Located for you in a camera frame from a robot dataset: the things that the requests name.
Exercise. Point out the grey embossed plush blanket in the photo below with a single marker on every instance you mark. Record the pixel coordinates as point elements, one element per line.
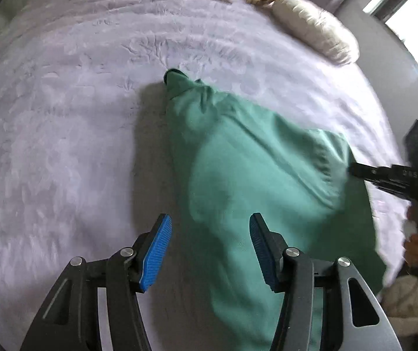
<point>84,145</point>

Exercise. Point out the white sleeve right forearm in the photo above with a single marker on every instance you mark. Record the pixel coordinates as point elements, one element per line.
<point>400,303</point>

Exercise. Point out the cream quilted pillow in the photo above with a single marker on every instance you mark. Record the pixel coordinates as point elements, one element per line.
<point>319,29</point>

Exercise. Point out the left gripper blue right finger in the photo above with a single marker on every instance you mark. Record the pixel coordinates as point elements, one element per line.
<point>352,318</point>

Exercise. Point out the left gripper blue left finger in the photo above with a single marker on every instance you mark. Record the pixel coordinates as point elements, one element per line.
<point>68,318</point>

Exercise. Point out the green button-up shirt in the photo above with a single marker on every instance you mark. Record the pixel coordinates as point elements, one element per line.
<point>233,158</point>

